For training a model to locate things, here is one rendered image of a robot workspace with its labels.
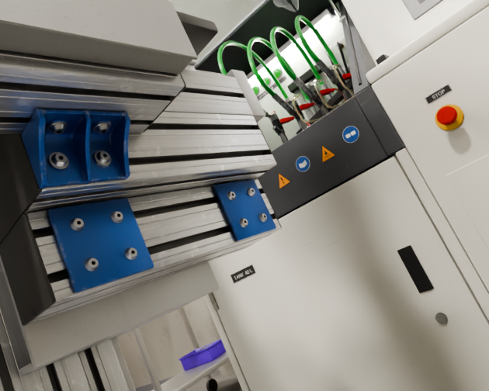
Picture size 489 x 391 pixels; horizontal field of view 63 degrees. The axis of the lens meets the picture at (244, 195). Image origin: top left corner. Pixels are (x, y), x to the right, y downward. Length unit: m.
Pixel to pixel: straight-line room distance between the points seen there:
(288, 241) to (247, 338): 0.31
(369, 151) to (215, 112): 0.46
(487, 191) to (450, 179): 0.07
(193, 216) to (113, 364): 0.25
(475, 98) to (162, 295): 0.69
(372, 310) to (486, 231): 0.30
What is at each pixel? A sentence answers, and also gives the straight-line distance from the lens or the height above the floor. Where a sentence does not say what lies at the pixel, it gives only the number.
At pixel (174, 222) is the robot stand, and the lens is 0.50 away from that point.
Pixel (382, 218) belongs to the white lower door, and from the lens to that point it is 0.95.
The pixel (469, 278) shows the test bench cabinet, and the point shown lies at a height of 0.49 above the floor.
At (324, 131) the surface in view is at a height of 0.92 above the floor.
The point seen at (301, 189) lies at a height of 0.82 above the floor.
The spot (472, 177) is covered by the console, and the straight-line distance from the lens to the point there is 0.91.
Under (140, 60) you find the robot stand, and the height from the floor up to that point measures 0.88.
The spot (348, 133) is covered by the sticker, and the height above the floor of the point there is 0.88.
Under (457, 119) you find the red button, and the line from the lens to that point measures 0.91.
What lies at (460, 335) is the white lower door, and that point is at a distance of 0.98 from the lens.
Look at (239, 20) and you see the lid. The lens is 1.66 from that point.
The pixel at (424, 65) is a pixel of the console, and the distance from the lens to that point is 0.94.
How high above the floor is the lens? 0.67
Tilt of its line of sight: 12 degrees up
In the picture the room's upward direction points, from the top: 25 degrees counter-clockwise
